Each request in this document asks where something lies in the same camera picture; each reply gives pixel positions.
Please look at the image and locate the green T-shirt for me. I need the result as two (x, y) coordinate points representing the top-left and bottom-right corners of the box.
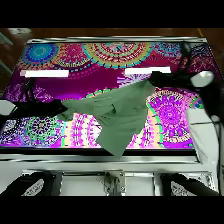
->
(56, 79), (158, 160)

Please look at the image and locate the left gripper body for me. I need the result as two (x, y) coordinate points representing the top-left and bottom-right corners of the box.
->
(42, 98), (69, 117)

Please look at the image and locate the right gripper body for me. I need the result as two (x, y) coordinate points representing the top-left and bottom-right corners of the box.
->
(147, 70), (176, 89)

